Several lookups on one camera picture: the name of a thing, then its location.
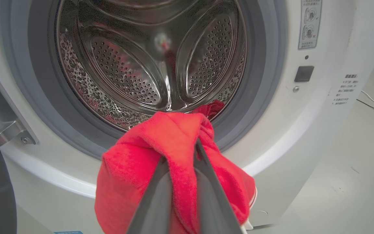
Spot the white washing machine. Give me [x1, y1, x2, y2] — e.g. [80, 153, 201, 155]
[0, 0, 374, 234]

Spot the grey warning sticker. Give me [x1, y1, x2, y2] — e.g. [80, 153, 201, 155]
[298, 0, 322, 50]

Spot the metal door hinge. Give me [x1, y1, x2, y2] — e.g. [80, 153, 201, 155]
[0, 121, 39, 147]

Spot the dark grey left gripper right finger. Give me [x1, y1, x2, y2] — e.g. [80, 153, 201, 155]
[193, 138, 243, 234]

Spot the red towel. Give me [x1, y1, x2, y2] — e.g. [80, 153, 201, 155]
[94, 99, 257, 234]

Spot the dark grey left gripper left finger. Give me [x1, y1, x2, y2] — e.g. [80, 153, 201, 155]
[127, 156, 171, 234]

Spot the black door latch socket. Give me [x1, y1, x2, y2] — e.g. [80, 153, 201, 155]
[294, 66, 315, 83]

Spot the stainless steel washing machine drum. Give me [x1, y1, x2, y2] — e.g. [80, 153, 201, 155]
[55, 0, 247, 132]

